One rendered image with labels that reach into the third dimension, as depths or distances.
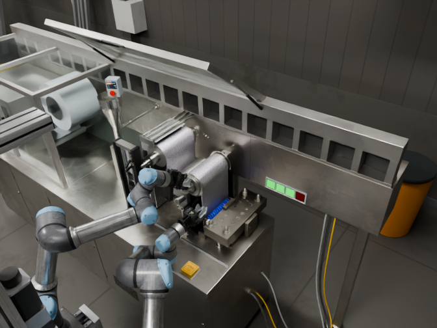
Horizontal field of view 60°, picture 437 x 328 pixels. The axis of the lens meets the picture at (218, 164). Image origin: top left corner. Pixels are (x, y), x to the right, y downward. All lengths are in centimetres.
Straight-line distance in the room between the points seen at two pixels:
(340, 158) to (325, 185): 16
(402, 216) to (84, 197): 250
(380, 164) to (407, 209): 163
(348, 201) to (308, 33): 227
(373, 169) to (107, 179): 173
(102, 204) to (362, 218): 156
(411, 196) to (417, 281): 66
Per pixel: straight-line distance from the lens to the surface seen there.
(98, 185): 273
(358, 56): 376
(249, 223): 215
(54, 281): 203
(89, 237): 166
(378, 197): 188
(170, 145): 210
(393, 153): 175
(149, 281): 160
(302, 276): 323
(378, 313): 318
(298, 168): 199
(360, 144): 177
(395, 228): 362
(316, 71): 397
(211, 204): 215
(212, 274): 206
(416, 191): 335
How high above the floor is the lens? 254
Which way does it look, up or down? 37 degrees down
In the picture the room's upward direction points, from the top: 2 degrees counter-clockwise
